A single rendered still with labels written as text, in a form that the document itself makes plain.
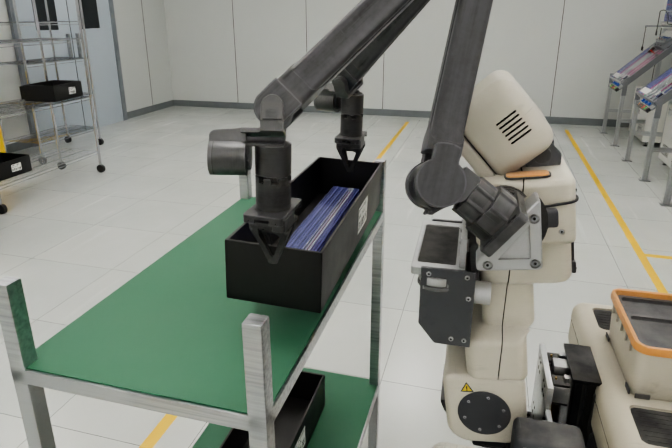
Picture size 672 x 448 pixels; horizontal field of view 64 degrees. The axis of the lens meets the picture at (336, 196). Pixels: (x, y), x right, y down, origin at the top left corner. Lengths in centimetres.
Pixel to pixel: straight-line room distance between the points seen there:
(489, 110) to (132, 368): 73
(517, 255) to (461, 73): 30
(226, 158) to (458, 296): 50
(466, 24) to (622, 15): 740
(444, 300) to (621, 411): 37
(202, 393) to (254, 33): 819
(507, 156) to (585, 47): 727
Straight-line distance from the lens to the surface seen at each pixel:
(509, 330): 115
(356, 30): 88
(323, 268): 90
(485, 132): 97
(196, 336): 102
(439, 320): 108
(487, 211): 85
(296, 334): 100
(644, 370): 118
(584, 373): 126
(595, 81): 829
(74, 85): 566
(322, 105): 140
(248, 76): 899
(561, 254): 108
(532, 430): 117
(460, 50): 90
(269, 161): 83
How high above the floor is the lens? 149
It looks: 19 degrees down
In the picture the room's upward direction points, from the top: straight up
